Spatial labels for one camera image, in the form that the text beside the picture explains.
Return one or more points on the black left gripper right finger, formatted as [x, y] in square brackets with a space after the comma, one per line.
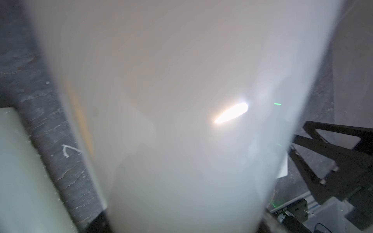
[269, 225]

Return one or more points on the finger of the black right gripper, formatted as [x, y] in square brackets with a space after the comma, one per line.
[352, 178]

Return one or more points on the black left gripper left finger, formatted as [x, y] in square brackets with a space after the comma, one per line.
[99, 225]

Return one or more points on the cream wrap dispenser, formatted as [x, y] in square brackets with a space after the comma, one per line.
[29, 201]

